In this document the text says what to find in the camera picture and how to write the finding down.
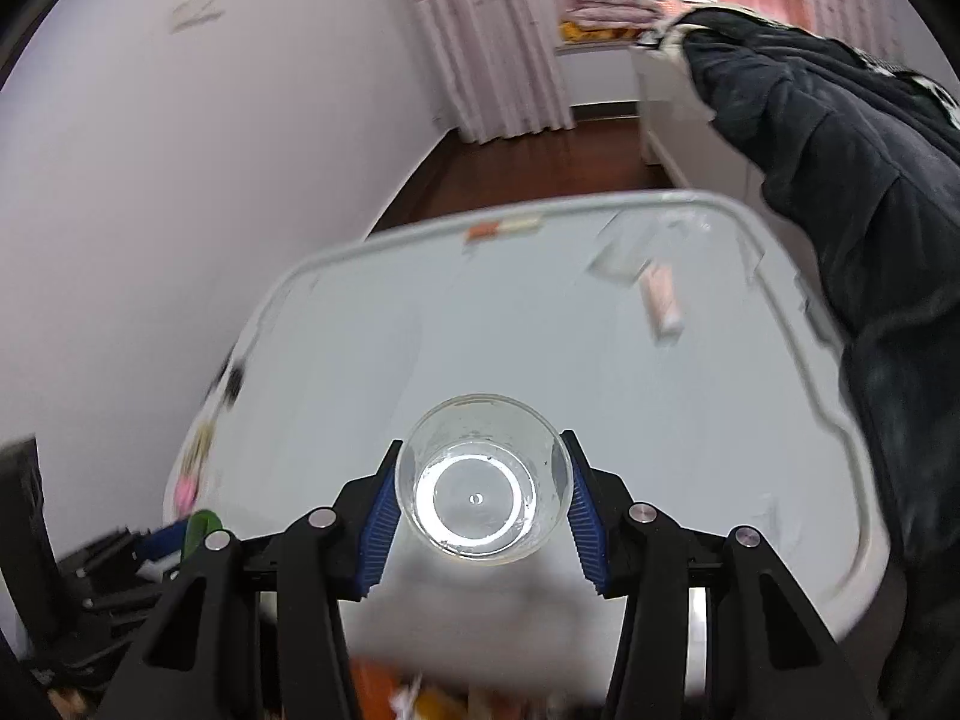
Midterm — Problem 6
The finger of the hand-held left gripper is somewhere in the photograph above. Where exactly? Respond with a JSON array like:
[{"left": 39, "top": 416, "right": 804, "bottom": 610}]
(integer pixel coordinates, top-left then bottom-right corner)
[{"left": 133, "top": 519, "right": 190, "bottom": 563}]

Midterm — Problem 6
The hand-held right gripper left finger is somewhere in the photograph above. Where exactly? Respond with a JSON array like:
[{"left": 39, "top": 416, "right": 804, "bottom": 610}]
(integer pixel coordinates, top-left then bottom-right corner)
[{"left": 97, "top": 441, "right": 406, "bottom": 720}]

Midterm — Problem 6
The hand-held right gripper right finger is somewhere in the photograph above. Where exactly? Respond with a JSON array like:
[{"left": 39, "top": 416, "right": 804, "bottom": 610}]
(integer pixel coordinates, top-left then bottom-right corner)
[{"left": 562, "top": 431, "right": 875, "bottom": 720}]

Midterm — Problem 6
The green cloth roll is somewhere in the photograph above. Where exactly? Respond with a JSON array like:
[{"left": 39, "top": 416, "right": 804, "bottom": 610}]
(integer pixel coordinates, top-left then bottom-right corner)
[{"left": 180, "top": 510, "right": 226, "bottom": 560}]

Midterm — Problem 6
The clear plastic cup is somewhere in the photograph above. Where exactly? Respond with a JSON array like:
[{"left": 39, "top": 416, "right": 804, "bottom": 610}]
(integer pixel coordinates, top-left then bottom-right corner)
[{"left": 395, "top": 394, "right": 575, "bottom": 562}]

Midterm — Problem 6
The orange plastic bucket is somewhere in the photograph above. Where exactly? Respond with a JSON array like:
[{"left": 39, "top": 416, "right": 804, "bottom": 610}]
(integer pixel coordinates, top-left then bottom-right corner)
[{"left": 349, "top": 656, "right": 481, "bottom": 720}]

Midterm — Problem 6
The doll sticker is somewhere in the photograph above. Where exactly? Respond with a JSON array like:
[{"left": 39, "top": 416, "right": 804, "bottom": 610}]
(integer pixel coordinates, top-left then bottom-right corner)
[{"left": 169, "top": 420, "right": 218, "bottom": 511}]

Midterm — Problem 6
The black sticker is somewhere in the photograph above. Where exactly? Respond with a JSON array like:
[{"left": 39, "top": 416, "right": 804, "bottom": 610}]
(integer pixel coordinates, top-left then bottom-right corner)
[{"left": 214, "top": 349, "right": 252, "bottom": 410}]

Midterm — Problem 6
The pink tube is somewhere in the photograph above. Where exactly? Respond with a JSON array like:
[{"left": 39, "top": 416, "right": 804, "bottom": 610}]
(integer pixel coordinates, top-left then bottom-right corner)
[{"left": 637, "top": 266, "right": 687, "bottom": 342}]

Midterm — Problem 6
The clear plastic wrapper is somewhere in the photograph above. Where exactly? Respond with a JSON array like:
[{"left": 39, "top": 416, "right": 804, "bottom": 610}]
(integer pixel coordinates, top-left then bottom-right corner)
[{"left": 589, "top": 210, "right": 713, "bottom": 286}]

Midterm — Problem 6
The orange white stick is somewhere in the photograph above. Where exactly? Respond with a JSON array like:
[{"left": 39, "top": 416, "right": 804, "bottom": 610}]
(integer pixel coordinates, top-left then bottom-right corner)
[{"left": 463, "top": 216, "right": 545, "bottom": 242}]

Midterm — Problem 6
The white cabinet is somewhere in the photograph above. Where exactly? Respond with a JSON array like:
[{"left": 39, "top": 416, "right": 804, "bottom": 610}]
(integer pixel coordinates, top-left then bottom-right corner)
[{"left": 630, "top": 45, "right": 773, "bottom": 196}]

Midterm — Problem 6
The pink striped curtain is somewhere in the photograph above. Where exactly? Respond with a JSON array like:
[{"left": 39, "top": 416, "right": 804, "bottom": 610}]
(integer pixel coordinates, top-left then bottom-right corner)
[{"left": 386, "top": 0, "right": 578, "bottom": 143}]

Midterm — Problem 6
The stack of folded blankets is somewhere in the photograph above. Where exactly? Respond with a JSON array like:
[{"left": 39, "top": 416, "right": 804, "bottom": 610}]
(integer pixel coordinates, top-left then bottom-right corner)
[{"left": 559, "top": 0, "right": 668, "bottom": 42}]

